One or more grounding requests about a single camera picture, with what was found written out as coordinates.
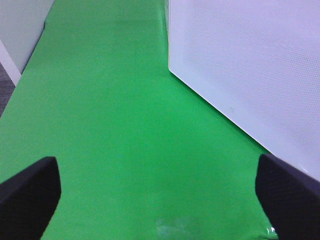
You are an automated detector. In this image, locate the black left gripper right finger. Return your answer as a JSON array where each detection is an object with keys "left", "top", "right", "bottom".
[{"left": 255, "top": 153, "right": 320, "bottom": 240}]

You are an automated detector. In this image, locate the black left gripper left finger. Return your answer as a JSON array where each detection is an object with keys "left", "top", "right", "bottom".
[{"left": 0, "top": 156, "right": 62, "bottom": 240}]

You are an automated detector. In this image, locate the white microwave door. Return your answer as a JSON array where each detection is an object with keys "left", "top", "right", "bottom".
[{"left": 167, "top": 0, "right": 320, "bottom": 179}]

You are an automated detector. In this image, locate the clear plastic tape piece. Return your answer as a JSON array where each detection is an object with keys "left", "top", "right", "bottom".
[{"left": 266, "top": 226, "right": 277, "bottom": 238}]

